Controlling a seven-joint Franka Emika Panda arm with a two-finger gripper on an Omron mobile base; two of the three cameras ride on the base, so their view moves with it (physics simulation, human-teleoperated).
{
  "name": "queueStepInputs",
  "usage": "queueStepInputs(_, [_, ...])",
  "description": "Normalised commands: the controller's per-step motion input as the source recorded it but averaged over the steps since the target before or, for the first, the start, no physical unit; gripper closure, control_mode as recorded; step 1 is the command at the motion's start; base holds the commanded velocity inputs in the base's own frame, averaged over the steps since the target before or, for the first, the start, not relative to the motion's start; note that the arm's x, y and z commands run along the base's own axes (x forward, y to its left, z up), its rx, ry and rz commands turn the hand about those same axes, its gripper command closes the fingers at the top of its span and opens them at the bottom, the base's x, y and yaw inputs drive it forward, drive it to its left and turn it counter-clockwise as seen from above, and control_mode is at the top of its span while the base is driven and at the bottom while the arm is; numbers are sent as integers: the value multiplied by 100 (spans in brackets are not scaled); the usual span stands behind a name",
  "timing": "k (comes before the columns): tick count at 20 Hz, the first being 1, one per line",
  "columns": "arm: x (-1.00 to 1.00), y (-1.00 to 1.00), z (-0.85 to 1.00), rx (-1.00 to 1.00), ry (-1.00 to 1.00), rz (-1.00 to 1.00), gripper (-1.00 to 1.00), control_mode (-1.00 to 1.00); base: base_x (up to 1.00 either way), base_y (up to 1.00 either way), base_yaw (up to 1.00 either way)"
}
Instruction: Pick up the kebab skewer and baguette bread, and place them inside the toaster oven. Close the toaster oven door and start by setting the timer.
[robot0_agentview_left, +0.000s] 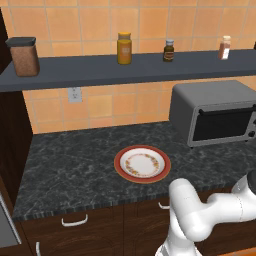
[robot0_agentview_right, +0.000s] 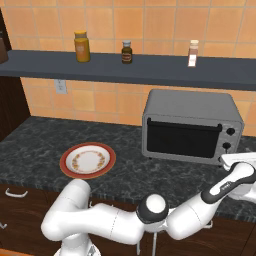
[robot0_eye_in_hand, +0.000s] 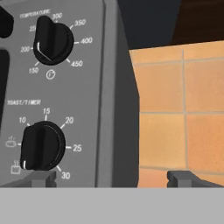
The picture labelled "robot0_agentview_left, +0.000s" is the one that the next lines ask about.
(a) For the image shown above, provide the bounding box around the grey toaster oven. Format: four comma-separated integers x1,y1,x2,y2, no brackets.
168,79,256,149

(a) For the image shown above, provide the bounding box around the brown jar with black lid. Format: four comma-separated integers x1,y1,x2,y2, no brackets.
5,36,41,78

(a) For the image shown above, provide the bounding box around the yellow mustard jar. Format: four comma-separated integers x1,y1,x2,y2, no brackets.
116,31,133,66

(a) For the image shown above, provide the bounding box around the dark wood tall cupboard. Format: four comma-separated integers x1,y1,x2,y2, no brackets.
0,8,34,208

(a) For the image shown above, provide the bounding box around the dark wood drawer front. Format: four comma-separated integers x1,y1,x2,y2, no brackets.
20,204,125,239
123,195,174,231

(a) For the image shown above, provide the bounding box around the small dark brown bottle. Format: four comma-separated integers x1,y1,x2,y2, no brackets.
162,39,175,63

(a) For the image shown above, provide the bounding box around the red rimmed white plate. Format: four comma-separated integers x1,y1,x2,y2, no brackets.
113,144,172,184

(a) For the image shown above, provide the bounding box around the dark grey wall shelf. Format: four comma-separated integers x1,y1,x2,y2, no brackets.
0,48,256,93

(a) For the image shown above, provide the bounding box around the red spice shaker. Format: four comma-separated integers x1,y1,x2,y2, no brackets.
218,35,232,61

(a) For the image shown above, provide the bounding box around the black toaster oven door handle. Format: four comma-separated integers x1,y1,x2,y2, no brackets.
198,104,256,117

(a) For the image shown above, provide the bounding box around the black toaster oven door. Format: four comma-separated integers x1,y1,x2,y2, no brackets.
191,105,256,143

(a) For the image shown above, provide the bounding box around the grey wall socket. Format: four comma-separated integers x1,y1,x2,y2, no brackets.
67,87,84,104

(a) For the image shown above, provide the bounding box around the dark wood cupboard door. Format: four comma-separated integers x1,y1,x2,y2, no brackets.
28,226,126,256

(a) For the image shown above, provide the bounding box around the grey appliance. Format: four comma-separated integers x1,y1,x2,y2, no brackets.
0,193,23,249

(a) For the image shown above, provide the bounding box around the white drawer handle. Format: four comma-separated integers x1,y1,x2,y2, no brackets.
157,201,171,211
61,213,89,228

